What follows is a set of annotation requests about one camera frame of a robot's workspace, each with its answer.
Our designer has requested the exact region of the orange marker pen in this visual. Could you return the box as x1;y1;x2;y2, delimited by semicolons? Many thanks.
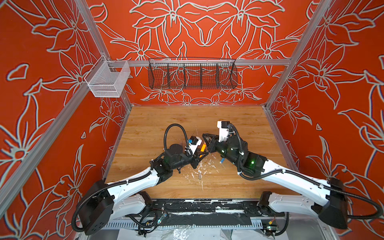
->
201;144;207;152

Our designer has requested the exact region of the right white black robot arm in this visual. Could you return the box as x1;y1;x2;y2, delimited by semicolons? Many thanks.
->
203;134;384;230

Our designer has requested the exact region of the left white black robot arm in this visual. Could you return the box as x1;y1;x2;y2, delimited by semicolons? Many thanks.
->
71;144;209;235

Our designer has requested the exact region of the white mesh basket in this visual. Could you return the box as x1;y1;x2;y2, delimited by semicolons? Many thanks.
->
84;55;131;98

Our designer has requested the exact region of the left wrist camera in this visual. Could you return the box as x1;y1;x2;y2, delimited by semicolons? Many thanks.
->
185;136;202;157

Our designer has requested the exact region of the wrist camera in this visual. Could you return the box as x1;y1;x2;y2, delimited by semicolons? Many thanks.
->
185;136;202;157
217;121;230;143

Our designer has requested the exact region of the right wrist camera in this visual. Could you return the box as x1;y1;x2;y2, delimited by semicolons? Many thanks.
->
217;121;230;143

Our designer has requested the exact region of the grey slotted cable duct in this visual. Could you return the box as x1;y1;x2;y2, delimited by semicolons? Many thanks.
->
102;219;263;230

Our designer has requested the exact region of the right base cable bundle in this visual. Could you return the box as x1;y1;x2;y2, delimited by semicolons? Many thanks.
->
260;211;290;240

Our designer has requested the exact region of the base cable bundle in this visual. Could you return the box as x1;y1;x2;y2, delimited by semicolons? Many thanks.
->
260;211;290;240
128;207;168;238

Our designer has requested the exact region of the left base cable bundle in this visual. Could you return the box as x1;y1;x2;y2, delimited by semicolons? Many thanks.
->
128;207;168;238

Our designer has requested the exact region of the black wire basket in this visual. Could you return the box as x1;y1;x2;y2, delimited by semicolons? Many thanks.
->
148;57;239;90

